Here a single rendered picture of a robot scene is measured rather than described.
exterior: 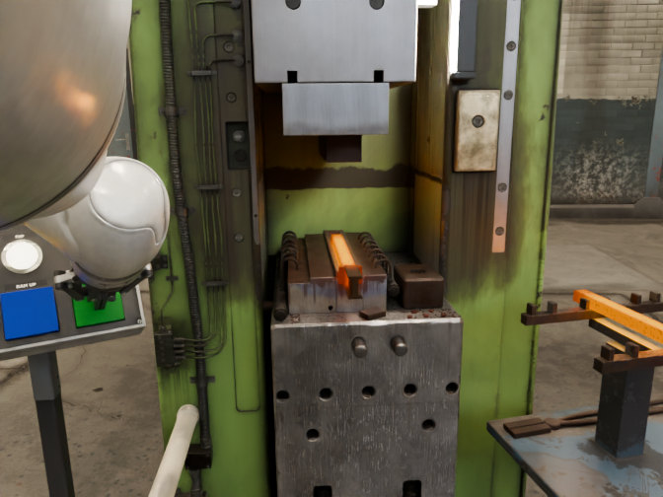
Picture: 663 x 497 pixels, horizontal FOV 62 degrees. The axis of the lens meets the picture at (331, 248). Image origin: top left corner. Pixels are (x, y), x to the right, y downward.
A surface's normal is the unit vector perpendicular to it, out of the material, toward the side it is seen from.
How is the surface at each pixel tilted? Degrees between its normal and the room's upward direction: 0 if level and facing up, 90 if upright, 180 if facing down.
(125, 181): 59
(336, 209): 90
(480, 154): 90
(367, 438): 90
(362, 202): 90
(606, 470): 0
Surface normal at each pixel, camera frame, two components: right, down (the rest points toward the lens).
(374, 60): 0.07, 0.23
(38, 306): 0.42, -0.31
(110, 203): 0.36, -0.10
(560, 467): -0.01, -0.97
